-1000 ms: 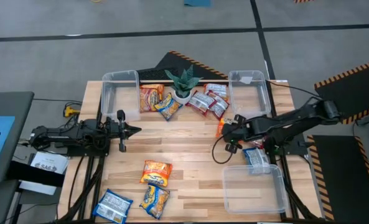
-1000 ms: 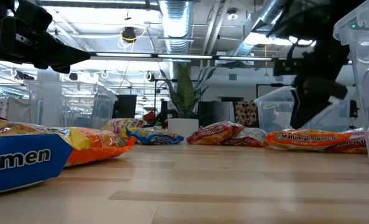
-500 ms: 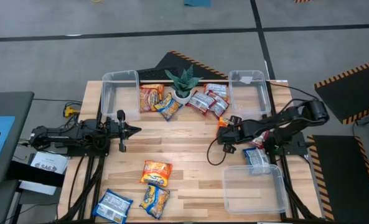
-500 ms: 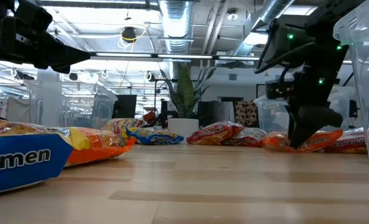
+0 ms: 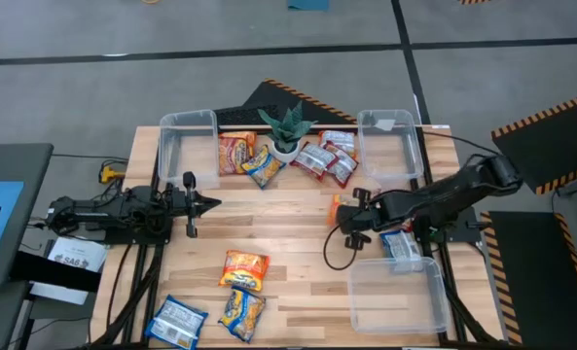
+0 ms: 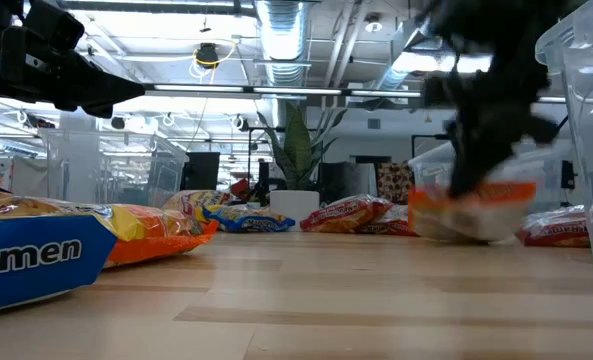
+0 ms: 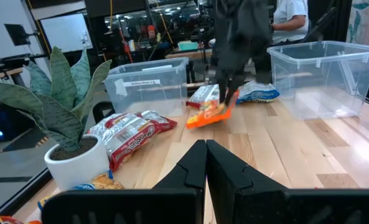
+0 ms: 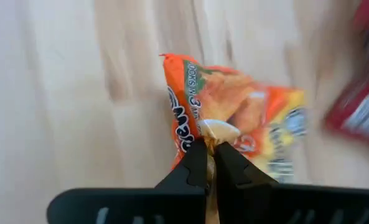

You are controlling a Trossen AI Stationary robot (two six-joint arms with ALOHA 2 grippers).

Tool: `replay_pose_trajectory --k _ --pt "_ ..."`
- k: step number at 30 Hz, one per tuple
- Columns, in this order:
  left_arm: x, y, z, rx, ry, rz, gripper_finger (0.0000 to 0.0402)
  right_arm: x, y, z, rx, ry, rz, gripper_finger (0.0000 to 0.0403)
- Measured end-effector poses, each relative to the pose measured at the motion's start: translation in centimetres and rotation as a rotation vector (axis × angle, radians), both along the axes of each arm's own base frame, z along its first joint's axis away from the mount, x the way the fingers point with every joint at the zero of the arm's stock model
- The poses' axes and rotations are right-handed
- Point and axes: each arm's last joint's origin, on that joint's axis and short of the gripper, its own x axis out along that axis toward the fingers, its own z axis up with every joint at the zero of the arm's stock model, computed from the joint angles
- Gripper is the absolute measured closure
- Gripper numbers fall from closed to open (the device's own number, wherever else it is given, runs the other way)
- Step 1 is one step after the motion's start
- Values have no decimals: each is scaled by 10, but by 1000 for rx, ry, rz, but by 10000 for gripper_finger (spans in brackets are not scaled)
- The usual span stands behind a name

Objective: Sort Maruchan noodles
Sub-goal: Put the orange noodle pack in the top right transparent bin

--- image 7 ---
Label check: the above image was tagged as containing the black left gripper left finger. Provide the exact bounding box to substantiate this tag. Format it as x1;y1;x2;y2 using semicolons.
40;139;208;224

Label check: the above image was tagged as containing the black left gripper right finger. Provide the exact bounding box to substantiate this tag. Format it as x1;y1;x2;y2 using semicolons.
206;139;369;224

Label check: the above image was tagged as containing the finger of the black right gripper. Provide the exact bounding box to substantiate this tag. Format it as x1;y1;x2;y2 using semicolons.
218;77;228;106
225;77;239;107

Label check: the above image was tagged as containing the red Maruchan noodle packet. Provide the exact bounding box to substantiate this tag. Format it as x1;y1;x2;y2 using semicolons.
139;110;179;132
185;83;221;110
102;119;161;172

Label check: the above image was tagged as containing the blue Maruchan noodle packet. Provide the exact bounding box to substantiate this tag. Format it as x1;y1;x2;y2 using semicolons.
37;171;125;211
236;80;281;105

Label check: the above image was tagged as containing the black monitor on arm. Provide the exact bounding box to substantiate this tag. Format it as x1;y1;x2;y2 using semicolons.
4;23;32;47

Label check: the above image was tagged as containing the wooden workbench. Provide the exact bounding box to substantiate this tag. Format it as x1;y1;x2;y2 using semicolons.
164;49;213;60

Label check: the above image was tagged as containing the teal box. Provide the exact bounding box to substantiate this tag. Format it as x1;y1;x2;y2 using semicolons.
177;40;199;52

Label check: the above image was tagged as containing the person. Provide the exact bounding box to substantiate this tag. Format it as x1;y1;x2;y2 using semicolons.
270;0;310;45

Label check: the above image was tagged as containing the clear plastic bin white label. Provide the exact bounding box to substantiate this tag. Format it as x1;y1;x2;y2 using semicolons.
104;57;190;118

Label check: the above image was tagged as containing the large clear plastic bin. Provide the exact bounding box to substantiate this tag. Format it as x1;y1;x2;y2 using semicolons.
266;40;369;121

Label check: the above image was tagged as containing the snake plant in white pot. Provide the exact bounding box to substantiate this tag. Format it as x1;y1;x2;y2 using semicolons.
0;45;113;191

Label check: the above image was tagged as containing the leaf print curtain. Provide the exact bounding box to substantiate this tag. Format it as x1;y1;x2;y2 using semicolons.
347;0;369;70

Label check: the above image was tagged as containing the black hazard-striped floor mat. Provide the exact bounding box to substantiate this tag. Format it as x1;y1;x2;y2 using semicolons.
0;126;53;153

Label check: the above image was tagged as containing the white board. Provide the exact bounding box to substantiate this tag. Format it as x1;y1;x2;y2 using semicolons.
40;12;93;53

